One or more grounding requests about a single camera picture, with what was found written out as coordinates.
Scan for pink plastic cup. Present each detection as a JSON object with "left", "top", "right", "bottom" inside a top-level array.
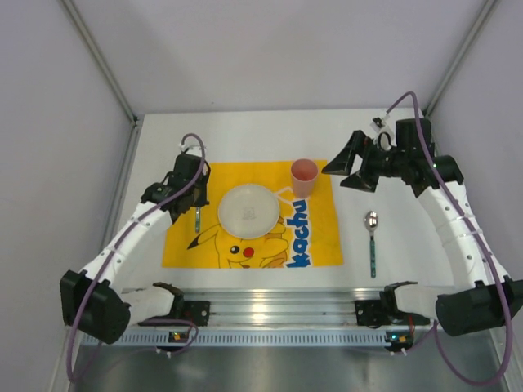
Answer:
[{"left": 290, "top": 158, "right": 319, "bottom": 198}]

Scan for fork with green handle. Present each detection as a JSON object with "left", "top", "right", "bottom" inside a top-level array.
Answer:
[{"left": 194, "top": 207, "right": 201, "bottom": 234}]

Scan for cream round plate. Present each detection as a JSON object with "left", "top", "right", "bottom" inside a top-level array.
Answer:
[{"left": 217, "top": 184, "right": 280, "bottom": 239}]

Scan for yellow cartoon placemat cloth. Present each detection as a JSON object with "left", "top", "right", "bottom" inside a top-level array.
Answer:
[{"left": 162, "top": 161, "right": 343, "bottom": 270}]

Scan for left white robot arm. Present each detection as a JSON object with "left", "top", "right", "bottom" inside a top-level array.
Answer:
[{"left": 60, "top": 149, "right": 210, "bottom": 344}]

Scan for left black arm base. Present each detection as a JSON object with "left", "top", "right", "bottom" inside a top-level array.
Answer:
[{"left": 138, "top": 282, "right": 210, "bottom": 327}]

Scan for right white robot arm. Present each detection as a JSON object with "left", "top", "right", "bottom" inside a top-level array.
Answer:
[{"left": 322, "top": 118, "right": 522, "bottom": 336}]

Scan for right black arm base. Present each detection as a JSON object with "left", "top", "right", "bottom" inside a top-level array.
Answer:
[{"left": 354, "top": 281, "right": 430, "bottom": 329}]

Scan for spoon with green handle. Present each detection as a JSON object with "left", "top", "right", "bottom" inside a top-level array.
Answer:
[{"left": 364, "top": 211, "right": 378, "bottom": 278}]

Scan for perforated cable duct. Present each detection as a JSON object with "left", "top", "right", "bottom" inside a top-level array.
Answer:
[{"left": 81, "top": 329, "right": 413, "bottom": 348}]

